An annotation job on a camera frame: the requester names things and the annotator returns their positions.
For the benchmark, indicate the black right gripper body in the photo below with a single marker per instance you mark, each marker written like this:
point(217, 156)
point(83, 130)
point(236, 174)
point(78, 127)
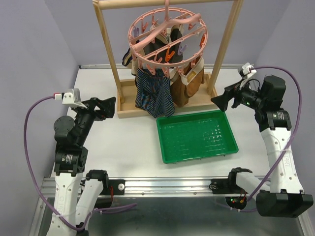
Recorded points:
point(244, 95)

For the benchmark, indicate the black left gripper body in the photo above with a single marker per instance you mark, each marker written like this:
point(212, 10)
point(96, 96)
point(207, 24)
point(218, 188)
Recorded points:
point(89, 115)

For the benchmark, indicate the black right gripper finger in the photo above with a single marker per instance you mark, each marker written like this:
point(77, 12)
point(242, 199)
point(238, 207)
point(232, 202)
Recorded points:
point(221, 102)
point(231, 91)

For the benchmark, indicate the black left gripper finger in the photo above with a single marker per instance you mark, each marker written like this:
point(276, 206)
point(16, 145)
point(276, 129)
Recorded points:
point(107, 113)
point(107, 104)

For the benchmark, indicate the brown underwear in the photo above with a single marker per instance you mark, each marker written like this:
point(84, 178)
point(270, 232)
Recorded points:
point(186, 85)

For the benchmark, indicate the blue striped underwear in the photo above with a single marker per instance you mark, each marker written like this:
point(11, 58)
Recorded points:
point(153, 93)

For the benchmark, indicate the cream navy-trim underwear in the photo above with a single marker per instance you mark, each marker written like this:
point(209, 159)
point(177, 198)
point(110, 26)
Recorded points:
point(129, 62)

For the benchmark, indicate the pink round clip hanger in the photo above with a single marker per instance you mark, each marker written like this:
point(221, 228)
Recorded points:
point(154, 22)

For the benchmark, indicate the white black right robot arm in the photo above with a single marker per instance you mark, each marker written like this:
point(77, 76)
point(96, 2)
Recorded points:
point(284, 196)

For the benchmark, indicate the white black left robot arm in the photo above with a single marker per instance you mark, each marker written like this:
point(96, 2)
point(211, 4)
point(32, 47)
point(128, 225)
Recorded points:
point(76, 193)

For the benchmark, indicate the wooden hanger rack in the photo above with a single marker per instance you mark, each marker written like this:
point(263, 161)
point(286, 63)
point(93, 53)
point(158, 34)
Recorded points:
point(127, 89)

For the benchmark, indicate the dark olive underwear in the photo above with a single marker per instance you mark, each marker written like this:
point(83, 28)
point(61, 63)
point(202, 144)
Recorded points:
point(172, 55)

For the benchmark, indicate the green plastic tray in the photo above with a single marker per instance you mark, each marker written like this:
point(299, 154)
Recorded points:
point(195, 136)

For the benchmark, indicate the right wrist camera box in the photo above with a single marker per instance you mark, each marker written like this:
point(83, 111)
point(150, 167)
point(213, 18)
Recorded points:
point(247, 71)

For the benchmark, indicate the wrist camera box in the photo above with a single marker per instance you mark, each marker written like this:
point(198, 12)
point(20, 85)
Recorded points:
point(247, 71)
point(70, 98)

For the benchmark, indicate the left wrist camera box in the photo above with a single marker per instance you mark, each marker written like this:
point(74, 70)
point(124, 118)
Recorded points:
point(70, 98)

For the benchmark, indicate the aluminium mounting rail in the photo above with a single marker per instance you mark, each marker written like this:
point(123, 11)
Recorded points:
point(138, 187)

